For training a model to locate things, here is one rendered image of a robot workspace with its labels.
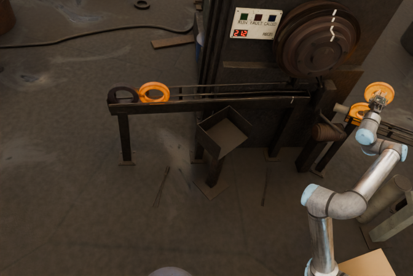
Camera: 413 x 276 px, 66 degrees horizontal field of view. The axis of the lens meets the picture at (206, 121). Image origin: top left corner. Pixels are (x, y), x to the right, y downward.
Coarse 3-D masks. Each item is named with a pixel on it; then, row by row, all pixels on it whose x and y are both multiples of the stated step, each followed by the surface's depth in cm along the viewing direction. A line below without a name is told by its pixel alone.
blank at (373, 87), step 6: (372, 84) 188; (378, 84) 186; (384, 84) 185; (366, 90) 192; (372, 90) 190; (378, 90) 188; (384, 90) 186; (390, 90) 184; (366, 96) 194; (390, 96) 186
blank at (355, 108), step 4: (356, 104) 205; (360, 104) 203; (364, 104) 202; (368, 104) 202; (352, 108) 207; (356, 108) 205; (360, 108) 204; (364, 108) 202; (368, 108) 201; (352, 112) 209; (356, 112) 207; (356, 116) 209; (360, 116) 210
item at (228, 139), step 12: (228, 108) 196; (204, 120) 184; (216, 120) 196; (228, 120) 201; (240, 120) 192; (204, 132) 179; (216, 132) 195; (228, 132) 196; (240, 132) 196; (204, 144) 186; (216, 144) 175; (228, 144) 190; (216, 156) 181; (216, 168) 215; (204, 180) 240; (216, 180) 232; (204, 192) 233; (216, 192) 234
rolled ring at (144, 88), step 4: (144, 84) 190; (148, 84) 189; (152, 84) 188; (156, 84) 189; (160, 84) 190; (140, 88) 192; (144, 88) 189; (148, 88) 190; (152, 88) 190; (156, 88) 190; (160, 88) 190; (164, 88) 191; (140, 92) 192; (144, 92) 192; (164, 92) 193; (168, 92) 194; (140, 96) 194; (144, 96) 196; (164, 96) 196; (168, 96) 196; (144, 100) 197; (148, 100) 199; (152, 100) 201; (156, 100) 201; (160, 100) 200; (164, 100) 199
